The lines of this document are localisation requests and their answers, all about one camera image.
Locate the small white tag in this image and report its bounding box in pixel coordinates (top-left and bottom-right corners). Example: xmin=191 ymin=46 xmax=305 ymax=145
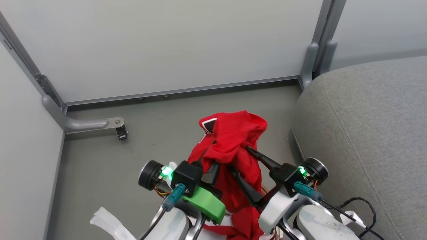
xmin=340 ymin=210 xmax=366 ymax=229

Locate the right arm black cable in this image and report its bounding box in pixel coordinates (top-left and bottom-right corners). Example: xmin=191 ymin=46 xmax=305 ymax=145
xmin=293 ymin=181 xmax=385 ymax=240

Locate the grey fabric sofa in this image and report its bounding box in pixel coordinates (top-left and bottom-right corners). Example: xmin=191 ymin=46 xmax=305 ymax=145
xmin=289 ymin=55 xmax=427 ymax=240

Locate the red garment with black patch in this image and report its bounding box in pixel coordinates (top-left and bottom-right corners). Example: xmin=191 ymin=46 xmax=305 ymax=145
xmin=187 ymin=110 xmax=278 ymax=240

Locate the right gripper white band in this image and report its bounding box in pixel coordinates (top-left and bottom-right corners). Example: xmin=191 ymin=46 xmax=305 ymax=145
xmin=228 ymin=146 xmax=329 ymax=234

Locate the grey partition foot bracket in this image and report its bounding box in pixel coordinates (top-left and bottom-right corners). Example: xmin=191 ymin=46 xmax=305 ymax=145
xmin=42 ymin=95 xmax=125 ymax=134

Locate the grey double partition post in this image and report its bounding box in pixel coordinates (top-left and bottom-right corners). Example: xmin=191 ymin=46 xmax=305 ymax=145
xmin=299 ymin=0 xmax=347 ymax=90

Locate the grey partition bottom rail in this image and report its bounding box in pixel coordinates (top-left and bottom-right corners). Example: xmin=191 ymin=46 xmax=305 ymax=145
xmin=63 ymin=75 xmax=301 ymax=108

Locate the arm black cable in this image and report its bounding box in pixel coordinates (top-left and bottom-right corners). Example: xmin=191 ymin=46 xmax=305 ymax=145
xmin=293 ymin=181 xmax=385 ymax=240
xmin=138 ymin=183 xmax=186 ymax=240

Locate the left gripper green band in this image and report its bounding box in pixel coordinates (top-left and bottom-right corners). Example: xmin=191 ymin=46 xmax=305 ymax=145
xmin=138 ymin=141 xmax=226 ymax=225

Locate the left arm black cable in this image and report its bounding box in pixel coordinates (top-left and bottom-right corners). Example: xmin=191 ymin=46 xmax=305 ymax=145
xmin=138 ymin=183 xmax=186 ymax=240

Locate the grey partition corner post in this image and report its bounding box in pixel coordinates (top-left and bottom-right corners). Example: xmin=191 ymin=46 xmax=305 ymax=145
xmin=0 ymin=12 xmax=66 ymax=112

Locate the white fabric strip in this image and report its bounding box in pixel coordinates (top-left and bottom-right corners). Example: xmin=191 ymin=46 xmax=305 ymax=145
xmin=89 ymin=207 xmax=138 ymax=240

